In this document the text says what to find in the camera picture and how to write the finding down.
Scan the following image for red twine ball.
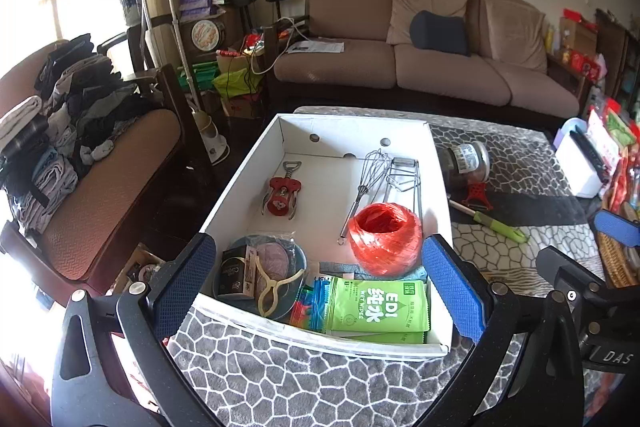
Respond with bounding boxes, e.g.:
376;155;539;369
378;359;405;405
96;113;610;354
348;203;423;278

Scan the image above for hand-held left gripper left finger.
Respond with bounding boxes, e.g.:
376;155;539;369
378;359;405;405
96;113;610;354
50;232;223;427

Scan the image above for pile of snack packets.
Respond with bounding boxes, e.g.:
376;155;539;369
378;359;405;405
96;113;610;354
587;107;640;208

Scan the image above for dark wooden side table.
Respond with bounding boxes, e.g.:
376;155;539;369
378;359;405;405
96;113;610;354
547;52;588;105

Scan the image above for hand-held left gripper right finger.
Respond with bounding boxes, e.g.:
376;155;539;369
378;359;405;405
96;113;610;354
421;233;586;427

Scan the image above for white papers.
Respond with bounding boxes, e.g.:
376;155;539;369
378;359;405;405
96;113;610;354
285;39;346;55

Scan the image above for beige slingshot frame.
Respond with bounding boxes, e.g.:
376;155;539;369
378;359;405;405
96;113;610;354
252;254;306;315

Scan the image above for red peeler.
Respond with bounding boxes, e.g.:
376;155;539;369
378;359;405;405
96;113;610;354
462;182;493;212

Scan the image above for white plastic container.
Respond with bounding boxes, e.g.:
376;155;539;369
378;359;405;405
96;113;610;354
555;127;611;198

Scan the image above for colourful striped packets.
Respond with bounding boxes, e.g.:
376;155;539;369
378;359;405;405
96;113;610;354
290;277;333;330

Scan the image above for red gift boxes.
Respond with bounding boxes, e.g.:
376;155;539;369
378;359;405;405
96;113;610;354
560;9;608;80

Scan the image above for green-handled corer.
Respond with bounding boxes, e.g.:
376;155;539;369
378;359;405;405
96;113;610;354
448;199;528;244

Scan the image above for brown sofa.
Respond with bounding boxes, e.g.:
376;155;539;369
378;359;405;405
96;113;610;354
265;0;581;120

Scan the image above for wicker basket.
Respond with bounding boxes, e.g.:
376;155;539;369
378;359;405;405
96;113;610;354
597;202;640;288

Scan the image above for green plastic bag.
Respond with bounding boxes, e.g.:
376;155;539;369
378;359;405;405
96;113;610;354
212;67;263;100

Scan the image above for white garment steamer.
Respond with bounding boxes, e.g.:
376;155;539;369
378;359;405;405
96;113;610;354
157;0;231;165

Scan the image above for green wet wipes packet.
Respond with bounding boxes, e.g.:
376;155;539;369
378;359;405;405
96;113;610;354
325;277;431;345

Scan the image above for red wing corkscrew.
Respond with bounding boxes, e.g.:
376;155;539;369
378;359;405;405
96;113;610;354
260;161;299;220

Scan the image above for light blue plastic tub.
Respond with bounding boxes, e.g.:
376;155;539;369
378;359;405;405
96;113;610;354
554;117;588;146

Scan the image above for brown wooden armchair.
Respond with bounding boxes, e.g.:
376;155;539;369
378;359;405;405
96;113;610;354
0;39;201;293

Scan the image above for white cardboard box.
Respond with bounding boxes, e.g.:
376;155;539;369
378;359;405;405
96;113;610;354
192;113;453;360

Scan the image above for small black box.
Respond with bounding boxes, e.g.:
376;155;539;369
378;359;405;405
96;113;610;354
217;246;258;298

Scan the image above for round cookie tin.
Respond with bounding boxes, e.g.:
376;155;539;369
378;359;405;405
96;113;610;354
190;19;226;52

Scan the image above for metal wire whisk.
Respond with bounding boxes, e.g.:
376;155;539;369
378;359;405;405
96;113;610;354
339;150;392;245

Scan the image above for glass jar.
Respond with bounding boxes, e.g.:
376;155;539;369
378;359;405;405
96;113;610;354
435;142;491;190

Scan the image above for dark blue lumbar cushion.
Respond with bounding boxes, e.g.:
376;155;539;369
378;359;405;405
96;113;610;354
410;10;471;56

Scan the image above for metal wire rack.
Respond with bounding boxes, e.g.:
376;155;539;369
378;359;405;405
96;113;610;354
382;158;423;228

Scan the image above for pile of folded clothes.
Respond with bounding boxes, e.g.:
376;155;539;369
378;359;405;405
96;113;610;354
0;34;151;233

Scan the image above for grey folded cloth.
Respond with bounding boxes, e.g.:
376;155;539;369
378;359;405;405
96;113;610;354
320;261;428;283

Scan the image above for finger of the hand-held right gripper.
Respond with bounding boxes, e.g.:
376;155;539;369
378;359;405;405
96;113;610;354
592;209;640;273
536;246;607;294

